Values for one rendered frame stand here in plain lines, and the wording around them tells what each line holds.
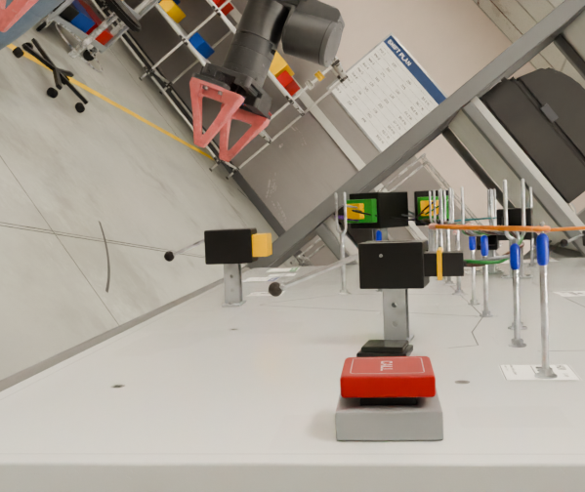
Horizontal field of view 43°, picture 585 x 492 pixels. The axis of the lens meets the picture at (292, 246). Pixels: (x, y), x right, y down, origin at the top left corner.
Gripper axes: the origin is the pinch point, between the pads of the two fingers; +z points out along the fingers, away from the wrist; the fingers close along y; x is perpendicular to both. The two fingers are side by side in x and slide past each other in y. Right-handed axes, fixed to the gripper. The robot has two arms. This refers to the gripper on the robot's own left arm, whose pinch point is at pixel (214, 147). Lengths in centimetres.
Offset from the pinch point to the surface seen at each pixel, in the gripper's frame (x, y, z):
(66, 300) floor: 102, 169, 63
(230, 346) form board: -18.3, -24.0, 18.1
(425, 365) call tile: -35, -47, 10
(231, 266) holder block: -7.2, 2.7, 13.5
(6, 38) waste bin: 222, 236, -31
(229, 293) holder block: -8.0, 3.1, 16.9
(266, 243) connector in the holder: -10.6, 1.8, 9.0
